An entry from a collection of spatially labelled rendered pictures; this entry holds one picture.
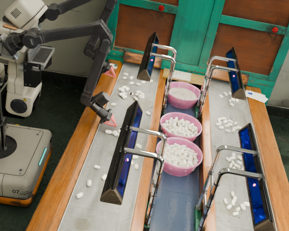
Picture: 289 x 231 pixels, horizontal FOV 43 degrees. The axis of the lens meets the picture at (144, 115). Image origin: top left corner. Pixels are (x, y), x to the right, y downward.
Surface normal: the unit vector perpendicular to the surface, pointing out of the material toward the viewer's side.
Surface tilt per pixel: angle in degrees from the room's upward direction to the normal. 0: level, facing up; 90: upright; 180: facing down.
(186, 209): 0
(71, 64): 90
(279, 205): 0
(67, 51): 90
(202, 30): 90
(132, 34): 90
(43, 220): 0
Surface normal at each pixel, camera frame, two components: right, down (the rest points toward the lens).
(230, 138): 0.15, -0.82
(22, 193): -0.04, 0.55
